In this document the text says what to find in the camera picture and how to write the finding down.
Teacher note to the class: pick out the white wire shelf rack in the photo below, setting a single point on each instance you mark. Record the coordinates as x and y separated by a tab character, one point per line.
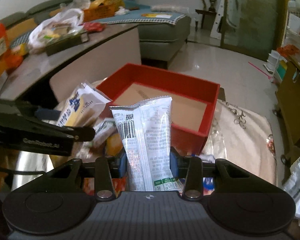
276	65

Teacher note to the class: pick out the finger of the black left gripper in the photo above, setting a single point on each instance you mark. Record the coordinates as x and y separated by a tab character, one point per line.
47	114
19	128

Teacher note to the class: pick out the orange plastic basket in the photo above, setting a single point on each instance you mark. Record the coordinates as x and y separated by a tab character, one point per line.
102	9

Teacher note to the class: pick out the blue sofa blanket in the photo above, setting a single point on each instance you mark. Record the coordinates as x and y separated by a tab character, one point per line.
139	13

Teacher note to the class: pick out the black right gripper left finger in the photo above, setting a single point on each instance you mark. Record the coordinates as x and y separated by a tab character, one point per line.
110	176

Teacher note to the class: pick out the white perforated board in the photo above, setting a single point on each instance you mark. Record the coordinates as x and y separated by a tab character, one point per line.
232	18

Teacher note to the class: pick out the grey sofa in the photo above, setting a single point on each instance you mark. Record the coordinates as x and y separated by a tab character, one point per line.
158	42

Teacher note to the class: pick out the dark wooden chair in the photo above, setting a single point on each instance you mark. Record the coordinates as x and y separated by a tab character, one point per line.
207	10

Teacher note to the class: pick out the white silver snack packet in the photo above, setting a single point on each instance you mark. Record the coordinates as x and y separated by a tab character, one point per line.
145	131

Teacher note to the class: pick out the orange snack packet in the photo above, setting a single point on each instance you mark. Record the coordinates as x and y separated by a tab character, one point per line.
113	144

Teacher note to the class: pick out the red bag on table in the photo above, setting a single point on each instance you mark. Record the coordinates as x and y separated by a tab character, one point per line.
93	27

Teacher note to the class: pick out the toast bread packet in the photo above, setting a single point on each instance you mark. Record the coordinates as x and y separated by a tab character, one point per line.
83	107

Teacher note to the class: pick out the grey curved coffee table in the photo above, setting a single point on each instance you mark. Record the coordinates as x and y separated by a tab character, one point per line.
46	80

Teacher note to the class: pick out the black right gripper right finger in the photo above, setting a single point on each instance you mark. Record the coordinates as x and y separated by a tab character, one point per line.
190	169

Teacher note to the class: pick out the white plastic bag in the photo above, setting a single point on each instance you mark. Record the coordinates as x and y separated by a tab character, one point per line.
64	24

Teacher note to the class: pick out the dark green box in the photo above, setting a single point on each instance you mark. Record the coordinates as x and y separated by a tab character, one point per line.
65	42

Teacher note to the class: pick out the blue small snack packet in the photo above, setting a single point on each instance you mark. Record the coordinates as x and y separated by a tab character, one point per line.
208	185

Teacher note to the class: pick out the floral satin tablecloth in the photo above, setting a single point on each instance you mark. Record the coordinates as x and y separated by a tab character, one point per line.
238	135

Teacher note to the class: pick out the green white wafer packet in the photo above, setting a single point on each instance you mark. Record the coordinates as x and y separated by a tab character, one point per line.
103	130

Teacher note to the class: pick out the wooden cabinet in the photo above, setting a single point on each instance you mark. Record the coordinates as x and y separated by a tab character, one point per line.
288	97

